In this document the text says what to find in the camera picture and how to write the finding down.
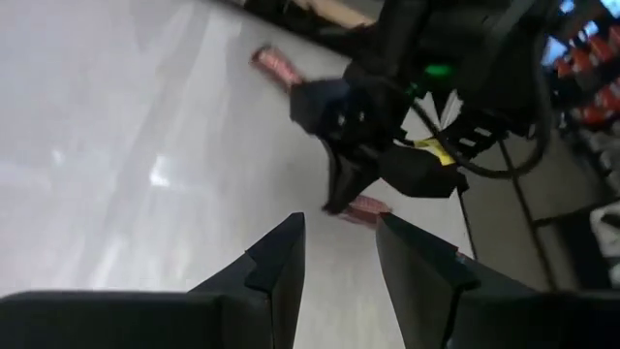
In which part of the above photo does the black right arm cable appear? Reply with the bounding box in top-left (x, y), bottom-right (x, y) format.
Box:
top-left (406, 28), bottom-right (556, 180)

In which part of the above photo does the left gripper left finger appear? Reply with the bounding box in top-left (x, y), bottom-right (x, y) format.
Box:
top-left (0, 211), bottom-right (307, 349)

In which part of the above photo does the wooden table side board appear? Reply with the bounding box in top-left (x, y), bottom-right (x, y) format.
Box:
top-left (290, 0), bottom-right (377, 29)

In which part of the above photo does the yellow cable tag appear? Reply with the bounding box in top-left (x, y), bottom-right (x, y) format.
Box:
top-left (414, 138), bottom-right (457, 167)

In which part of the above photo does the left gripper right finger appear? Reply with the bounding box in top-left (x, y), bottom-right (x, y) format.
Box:
top-left (374, 211), bottom-right (620, 349)

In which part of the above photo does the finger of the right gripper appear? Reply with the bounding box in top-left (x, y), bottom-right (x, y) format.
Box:
top-left (379, 143), bottom-right (471, 200)
top-left (322, 141), bottom-right (383, 215)

